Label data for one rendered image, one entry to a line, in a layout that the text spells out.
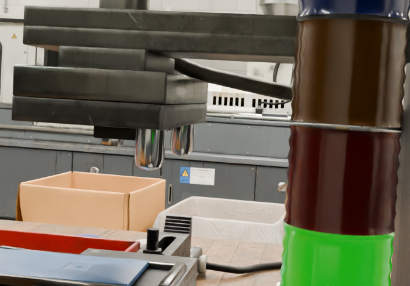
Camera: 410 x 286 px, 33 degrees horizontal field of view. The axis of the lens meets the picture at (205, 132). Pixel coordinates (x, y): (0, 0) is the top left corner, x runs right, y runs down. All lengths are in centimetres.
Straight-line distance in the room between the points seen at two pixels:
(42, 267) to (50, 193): 234
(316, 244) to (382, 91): 5
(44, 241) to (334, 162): 62
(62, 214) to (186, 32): 244
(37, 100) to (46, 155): 501
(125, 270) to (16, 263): 8
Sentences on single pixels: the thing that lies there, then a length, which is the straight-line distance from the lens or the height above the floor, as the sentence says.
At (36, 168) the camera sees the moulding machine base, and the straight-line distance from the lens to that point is 550.
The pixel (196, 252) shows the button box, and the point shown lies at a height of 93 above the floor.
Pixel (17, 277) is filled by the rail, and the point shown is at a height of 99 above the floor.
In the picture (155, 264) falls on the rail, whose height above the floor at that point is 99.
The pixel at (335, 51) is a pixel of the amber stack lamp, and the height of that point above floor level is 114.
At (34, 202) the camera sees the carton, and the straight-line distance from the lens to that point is 293.
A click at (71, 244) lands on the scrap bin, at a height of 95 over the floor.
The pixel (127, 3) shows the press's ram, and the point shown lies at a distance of 49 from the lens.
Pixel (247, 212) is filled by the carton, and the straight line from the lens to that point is 327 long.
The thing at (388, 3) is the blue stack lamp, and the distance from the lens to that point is 23.
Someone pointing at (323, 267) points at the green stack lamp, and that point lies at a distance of 23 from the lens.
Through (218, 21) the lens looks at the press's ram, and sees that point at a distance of 46.
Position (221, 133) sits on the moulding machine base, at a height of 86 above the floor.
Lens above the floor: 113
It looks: 3 degrees down
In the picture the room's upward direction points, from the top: 3 degrees clockwise
